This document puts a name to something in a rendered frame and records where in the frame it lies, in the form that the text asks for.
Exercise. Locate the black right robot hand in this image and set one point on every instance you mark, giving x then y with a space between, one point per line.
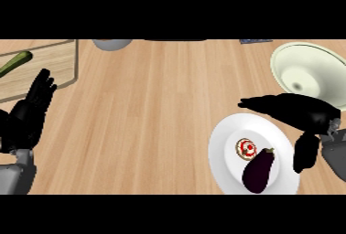
300 111

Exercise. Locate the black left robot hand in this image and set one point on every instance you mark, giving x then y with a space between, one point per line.
28 115

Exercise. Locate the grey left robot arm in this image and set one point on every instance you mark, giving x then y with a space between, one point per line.
16 172

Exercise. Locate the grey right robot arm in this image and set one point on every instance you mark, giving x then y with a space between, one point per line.
337 152

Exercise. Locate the pale green bowl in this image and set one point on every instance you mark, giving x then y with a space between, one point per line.
311 73

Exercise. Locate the red frosted cupcake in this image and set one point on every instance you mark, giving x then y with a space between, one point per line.
246 149

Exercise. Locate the white plate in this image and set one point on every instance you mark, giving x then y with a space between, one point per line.
226 146

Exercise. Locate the grey round bowl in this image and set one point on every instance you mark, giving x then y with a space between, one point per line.
112 44

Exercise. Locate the pale wooden cutting board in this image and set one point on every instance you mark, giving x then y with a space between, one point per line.
45 67

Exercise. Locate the green zucchini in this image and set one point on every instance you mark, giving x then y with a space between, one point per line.
14 63

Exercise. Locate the dark purple eggplant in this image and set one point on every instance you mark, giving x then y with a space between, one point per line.
258 173

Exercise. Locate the blue grey patterned object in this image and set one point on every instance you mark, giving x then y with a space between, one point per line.
255 40

